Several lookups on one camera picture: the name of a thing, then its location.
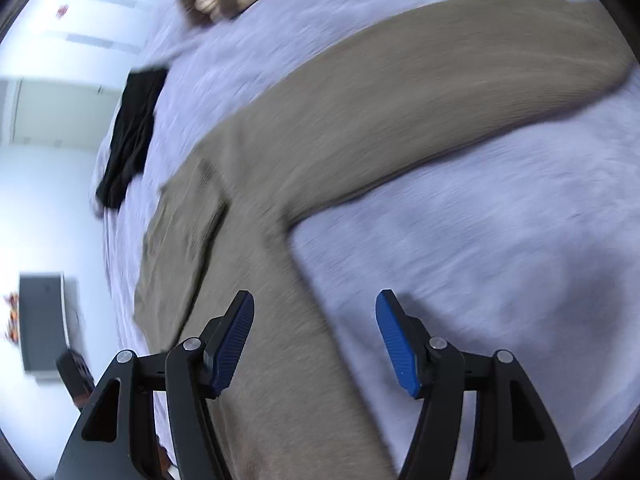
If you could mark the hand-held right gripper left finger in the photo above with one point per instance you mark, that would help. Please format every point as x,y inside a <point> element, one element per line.
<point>231,340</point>

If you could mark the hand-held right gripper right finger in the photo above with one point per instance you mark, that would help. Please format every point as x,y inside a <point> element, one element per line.
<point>397,340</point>

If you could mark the taupe knit sweater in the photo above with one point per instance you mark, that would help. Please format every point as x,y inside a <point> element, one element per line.
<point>400,110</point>

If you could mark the lavender embossed blanket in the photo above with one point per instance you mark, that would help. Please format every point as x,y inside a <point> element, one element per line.
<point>475,270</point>

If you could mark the dark box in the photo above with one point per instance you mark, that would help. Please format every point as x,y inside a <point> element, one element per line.
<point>75,372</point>

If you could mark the grey cabinet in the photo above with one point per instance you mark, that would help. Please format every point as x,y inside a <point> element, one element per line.
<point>42,325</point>

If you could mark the black garment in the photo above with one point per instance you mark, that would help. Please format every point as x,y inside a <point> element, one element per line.
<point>127,140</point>

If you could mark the white door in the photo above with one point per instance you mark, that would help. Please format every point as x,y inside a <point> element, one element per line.
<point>55,110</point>

